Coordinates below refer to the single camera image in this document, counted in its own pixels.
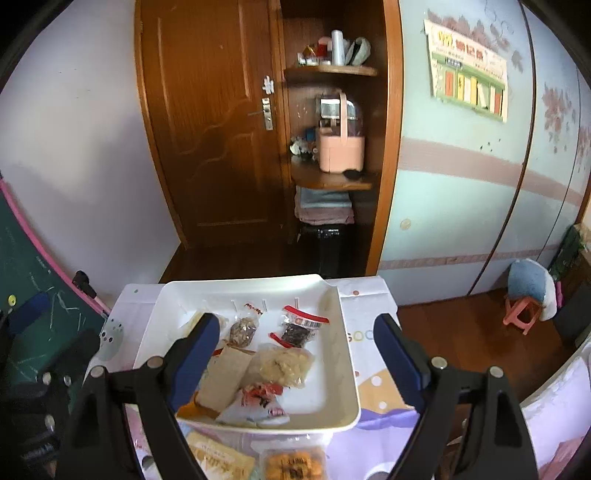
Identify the mixed nuts clear bag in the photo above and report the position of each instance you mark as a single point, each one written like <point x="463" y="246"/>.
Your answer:
<point x="242" y="331"/>

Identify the green chalkboard pink frame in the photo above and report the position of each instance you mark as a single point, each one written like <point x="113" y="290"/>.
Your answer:
<point x="34" y="288"/>

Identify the silver cylinder bottle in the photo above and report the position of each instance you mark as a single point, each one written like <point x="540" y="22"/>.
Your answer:
<point x="338" y="48"/>

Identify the cartoon pink purple tablecloth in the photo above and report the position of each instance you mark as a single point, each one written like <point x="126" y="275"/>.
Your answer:
<point x="368" y="450"/>

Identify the yellow noodle snack bag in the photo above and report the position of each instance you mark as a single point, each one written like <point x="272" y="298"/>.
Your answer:
<point x="198" y="320"/>

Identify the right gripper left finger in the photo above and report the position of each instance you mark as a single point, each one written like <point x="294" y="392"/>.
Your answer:
<point x="187" y="360"/>

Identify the soda cracker tan pack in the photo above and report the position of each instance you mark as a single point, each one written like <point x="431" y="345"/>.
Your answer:
<point x="217" y="387"/>

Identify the large yellow cracker pack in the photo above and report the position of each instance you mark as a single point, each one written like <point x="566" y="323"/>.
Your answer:
<point x="218" y="461"/>

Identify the pink handled basket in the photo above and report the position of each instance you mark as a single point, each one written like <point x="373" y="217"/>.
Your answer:
<point x="340" y="138"/>

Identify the wall calendar poster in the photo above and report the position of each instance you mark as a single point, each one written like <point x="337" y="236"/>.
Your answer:
<point x="467" y="73"/>

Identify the white snack packet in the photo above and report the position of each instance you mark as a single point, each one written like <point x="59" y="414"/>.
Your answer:
<point x="256" y="405"/>

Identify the dark dried fruit zip bag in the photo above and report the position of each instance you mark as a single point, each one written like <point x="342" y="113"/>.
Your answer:
<point x="297" y="327"/>

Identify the brown wooden door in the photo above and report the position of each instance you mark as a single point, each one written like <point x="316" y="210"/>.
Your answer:
<point x="222" y="178"/>

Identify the yellow puffs clear bag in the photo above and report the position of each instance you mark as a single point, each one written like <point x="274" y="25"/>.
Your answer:
<point x="287" y="367"/>

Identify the orange cookie tray pack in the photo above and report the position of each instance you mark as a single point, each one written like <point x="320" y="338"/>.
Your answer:
<point x="294" y="464"/>

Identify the white plastic storage bin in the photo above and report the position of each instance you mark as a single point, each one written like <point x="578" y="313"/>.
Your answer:
<point x="325" y="402"/>

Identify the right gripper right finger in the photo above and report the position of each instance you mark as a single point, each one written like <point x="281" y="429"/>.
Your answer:
<point x="405" y="359"/>

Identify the blue white plush cushion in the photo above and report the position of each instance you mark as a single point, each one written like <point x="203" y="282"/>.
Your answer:
<point x="528" y="278"/>

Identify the pink bed blanket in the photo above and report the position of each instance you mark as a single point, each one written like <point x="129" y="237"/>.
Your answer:
<point x="563" y="455"/>

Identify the pink plastic stool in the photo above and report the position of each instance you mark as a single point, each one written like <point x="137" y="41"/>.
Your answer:
<point x="522" y="313"/>

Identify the silver door handle lock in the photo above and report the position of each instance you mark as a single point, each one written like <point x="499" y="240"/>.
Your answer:
<point x="261" y="104"/>

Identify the folded towels stack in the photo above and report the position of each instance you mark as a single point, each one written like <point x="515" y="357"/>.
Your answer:
<point x="323" y="207"/>

